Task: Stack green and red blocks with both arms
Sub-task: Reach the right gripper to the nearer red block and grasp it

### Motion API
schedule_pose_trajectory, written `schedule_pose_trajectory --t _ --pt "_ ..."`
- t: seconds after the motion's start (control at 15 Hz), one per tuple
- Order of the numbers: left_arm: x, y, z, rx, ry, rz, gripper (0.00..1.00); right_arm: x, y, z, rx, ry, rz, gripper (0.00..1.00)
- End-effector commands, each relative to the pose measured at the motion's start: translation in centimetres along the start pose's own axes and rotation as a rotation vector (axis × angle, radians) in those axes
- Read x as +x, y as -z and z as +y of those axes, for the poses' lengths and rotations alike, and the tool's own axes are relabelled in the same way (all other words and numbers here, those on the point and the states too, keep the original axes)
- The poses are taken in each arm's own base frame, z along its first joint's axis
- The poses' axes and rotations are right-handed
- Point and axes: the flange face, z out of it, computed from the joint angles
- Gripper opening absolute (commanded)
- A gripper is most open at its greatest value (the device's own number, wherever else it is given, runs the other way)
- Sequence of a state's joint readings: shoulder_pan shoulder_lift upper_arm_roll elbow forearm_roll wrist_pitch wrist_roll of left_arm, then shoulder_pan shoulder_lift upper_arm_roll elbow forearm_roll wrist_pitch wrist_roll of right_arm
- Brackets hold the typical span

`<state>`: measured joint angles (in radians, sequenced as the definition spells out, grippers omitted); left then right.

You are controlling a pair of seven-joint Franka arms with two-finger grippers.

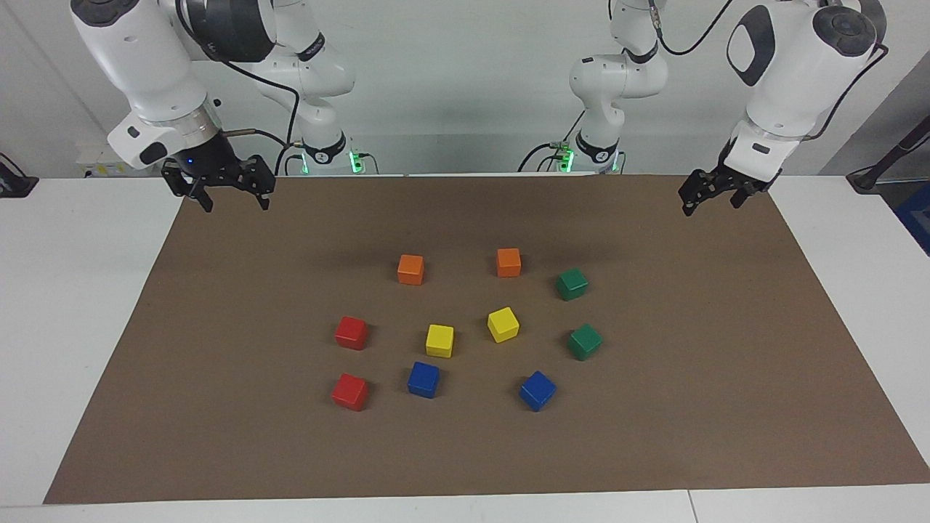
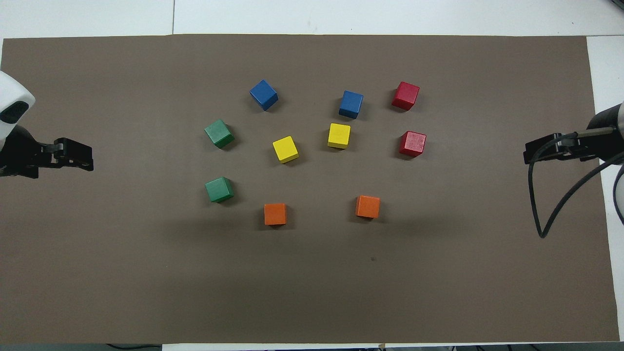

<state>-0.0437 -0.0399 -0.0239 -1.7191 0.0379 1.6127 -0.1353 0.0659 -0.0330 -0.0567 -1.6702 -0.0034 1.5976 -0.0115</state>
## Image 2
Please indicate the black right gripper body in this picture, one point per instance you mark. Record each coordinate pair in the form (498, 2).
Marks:
(604, 146)

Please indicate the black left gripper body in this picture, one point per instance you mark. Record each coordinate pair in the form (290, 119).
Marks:
(19, 153)

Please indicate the red wooden cube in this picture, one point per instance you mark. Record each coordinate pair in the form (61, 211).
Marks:
(413, 144)
(405, 95)

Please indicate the green wooden cube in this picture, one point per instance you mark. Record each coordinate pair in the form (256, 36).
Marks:
(219, 189)
(219, 133)

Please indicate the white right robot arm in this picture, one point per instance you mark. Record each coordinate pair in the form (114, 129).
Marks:
(621, 122)

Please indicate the orange wooden cube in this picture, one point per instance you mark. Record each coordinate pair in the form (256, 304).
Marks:
(275, 214)
(367, 206)

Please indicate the blue wooden cube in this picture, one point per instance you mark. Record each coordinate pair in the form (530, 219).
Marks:
(263, 94)
(351, 104)

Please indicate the yellow wooden cube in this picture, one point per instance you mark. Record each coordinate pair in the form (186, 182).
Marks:
(339, 135)
(285, 149)

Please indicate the brown paper table mat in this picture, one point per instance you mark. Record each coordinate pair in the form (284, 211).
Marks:
(312, 282)

